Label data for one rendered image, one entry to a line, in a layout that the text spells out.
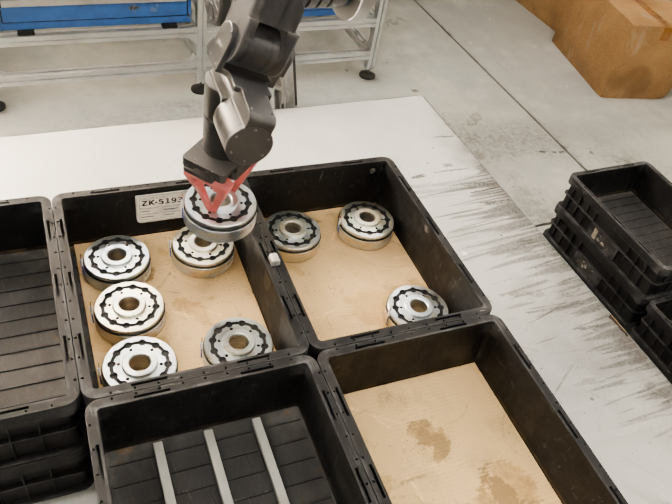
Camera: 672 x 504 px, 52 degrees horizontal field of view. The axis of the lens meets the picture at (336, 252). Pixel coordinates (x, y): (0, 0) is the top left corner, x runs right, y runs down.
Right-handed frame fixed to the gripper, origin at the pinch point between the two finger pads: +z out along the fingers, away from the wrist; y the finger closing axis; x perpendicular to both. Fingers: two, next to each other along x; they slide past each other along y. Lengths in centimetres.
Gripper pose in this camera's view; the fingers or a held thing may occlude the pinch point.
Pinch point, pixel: (221, 196)
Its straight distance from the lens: 99.3
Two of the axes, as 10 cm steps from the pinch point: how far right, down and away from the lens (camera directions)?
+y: 4.5, -6.1, 6.6
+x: -8.8, -4.3, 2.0
